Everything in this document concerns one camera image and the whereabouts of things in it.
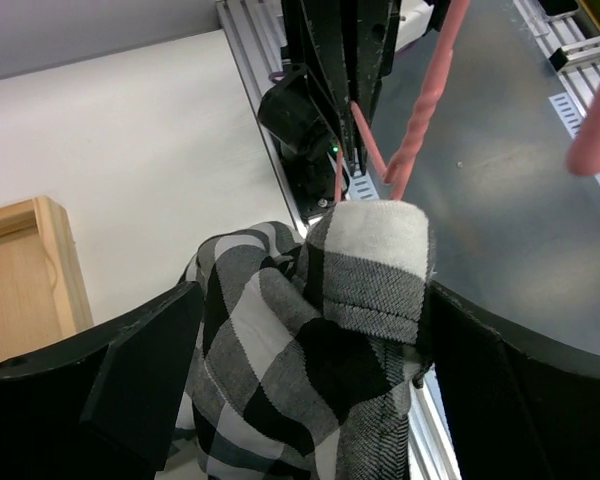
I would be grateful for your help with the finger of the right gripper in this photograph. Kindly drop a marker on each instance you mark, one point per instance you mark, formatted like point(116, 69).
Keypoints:
point(328, 84)
point(371, 34)

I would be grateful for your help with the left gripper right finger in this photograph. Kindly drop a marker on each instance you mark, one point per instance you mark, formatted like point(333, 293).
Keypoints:
point(518, 404)

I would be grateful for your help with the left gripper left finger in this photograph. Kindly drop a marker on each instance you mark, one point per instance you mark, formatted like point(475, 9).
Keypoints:
point(101, 404)

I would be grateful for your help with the black white checked shirt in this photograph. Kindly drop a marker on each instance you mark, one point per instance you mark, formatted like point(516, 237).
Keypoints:
point(310, 344)

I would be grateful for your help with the pink wire hanger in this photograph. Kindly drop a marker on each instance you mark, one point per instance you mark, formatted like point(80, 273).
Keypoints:
point(397, 171)

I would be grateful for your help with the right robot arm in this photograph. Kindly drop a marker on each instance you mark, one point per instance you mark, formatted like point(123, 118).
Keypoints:
point(310, 154)

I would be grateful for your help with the wooden clothes rack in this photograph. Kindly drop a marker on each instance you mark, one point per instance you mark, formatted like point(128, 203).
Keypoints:
point(43, 298)

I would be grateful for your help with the slotted cable duct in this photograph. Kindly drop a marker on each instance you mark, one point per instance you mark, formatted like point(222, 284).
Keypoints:
point(583, 156)

